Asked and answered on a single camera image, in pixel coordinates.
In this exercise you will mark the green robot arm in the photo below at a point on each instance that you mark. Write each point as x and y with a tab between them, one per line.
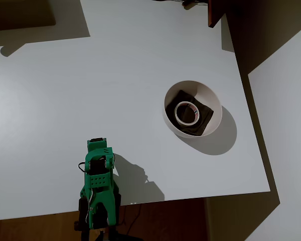
100	195

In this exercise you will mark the dark brown furniture piece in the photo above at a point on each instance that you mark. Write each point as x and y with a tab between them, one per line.
20	12

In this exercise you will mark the white round bowl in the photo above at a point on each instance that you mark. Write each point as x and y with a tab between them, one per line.
208	93

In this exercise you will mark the dark folded cloth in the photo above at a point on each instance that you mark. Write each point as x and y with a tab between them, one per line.
203	123

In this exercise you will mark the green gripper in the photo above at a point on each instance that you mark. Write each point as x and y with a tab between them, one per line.
97	141

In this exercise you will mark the white masking tape roll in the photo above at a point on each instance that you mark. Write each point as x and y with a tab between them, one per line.
188	124

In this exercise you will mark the brown wooden board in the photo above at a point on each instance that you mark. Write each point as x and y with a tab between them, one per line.
213	12

